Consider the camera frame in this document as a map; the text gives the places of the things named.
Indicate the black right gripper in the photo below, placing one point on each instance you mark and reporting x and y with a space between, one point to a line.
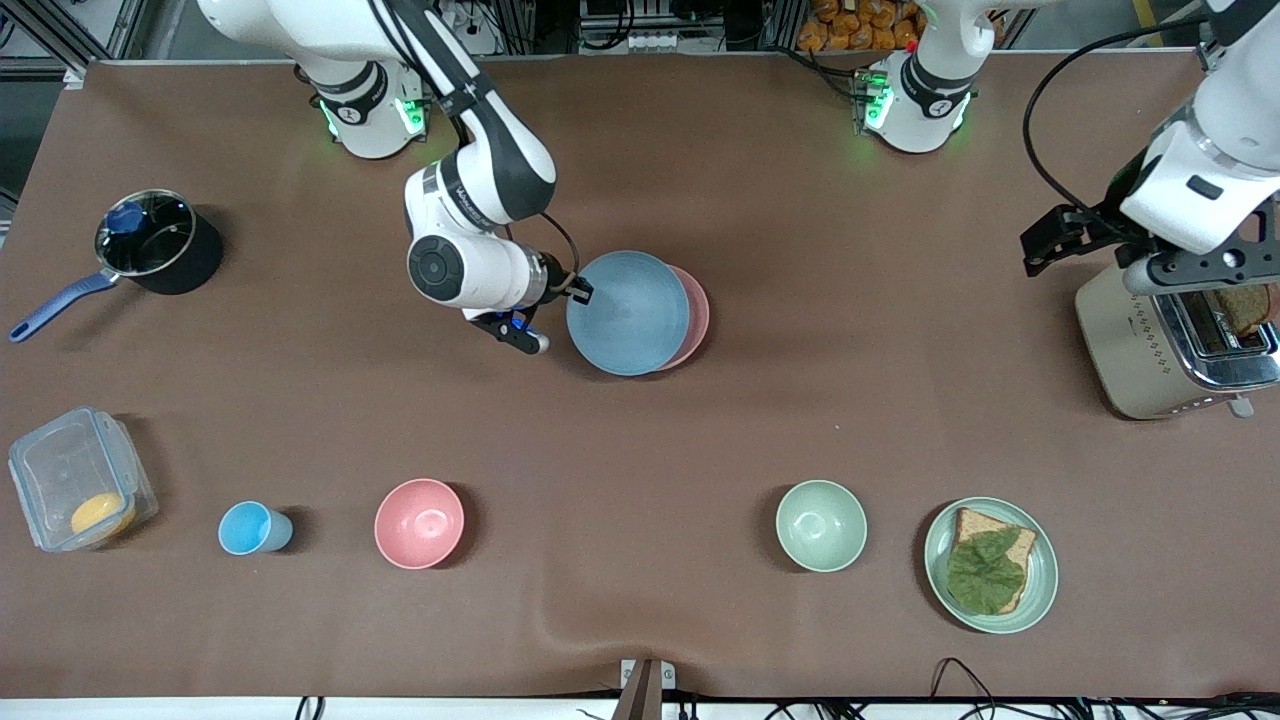
561 279

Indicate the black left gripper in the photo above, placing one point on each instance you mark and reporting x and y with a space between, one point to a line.
1098 222

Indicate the blue plate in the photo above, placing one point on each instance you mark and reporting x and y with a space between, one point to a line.
628 313

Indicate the pink plate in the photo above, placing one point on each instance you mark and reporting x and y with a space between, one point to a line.
698 320

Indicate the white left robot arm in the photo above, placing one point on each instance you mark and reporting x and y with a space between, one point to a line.
1240 120

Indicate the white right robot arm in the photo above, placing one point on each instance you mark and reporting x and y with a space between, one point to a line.
470 270

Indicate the beige chrome toaster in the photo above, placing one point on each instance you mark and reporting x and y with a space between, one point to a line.
1125 340

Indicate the dark toast slice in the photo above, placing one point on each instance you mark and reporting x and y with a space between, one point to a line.
1245 312

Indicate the pink bowl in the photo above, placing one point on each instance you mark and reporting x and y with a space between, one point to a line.
420 523

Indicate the orange snack bag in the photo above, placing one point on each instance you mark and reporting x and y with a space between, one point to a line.
860 25

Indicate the brown bread slice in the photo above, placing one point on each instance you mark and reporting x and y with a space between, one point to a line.
975 522

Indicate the green bowl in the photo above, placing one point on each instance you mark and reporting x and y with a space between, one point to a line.
821 525

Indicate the green plate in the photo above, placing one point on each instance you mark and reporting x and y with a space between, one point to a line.
1042 575

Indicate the green lettuce leaf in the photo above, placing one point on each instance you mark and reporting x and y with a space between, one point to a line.
985 575

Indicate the blue cup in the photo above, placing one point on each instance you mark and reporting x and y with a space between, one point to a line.
245 528

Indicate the glass lid with blue knob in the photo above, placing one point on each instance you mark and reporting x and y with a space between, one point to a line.
150 235

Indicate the orange round food piece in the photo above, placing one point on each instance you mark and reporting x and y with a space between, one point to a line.
100 513

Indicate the clear plastic container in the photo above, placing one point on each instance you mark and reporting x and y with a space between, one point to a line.
50 470

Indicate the silver aluminium frame rail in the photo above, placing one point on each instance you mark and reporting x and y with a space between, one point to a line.
1208 55
90 30

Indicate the metal bracket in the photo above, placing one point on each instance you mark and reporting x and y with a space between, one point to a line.
645 685

